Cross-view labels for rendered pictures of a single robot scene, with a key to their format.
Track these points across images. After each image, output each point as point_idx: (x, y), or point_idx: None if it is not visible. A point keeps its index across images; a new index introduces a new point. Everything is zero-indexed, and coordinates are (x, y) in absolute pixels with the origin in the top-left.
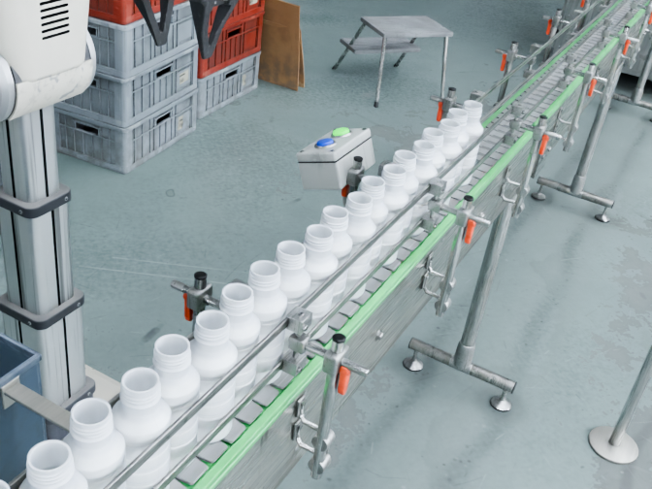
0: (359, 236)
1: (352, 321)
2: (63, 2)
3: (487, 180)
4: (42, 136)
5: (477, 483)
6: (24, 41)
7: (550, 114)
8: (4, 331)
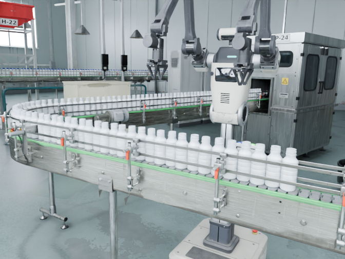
0: (175, 143)
1: (166, 168)
2: (228, 94)
3: (300, 198)
4: (225, 132)
5: None
6: (215, 101)
7: None
8: (293, 247)
